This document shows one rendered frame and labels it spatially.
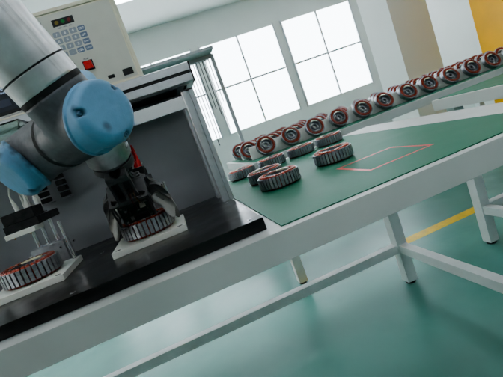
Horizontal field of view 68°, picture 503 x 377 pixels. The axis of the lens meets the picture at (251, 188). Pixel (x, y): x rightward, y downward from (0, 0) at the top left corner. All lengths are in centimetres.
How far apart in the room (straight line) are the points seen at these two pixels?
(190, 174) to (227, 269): 53
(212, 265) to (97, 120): 28
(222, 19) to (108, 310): 735
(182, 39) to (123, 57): 660
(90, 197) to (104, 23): 44
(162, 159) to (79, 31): 36
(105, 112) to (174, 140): 64
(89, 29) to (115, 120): 59
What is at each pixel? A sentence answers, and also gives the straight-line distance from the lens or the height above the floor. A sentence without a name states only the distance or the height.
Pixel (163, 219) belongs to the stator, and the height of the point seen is 80.
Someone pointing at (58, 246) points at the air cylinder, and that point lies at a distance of 99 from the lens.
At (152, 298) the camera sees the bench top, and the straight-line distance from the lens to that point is 59.
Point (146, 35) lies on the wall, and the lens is 758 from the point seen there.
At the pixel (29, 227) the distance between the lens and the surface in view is 91.
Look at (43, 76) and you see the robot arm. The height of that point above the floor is 103.
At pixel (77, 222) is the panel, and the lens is 110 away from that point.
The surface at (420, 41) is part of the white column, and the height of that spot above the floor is 118.
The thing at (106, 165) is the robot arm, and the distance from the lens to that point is 65.
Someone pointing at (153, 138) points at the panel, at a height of 98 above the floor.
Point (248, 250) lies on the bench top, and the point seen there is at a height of 74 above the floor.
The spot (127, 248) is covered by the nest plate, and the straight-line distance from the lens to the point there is 76.
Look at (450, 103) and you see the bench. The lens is 191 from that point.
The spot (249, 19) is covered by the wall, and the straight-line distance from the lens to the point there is 787.
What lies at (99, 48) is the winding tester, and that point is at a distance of 99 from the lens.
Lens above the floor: 91
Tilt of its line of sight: 8 degrees down
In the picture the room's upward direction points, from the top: 20 degrees counter-clockwise
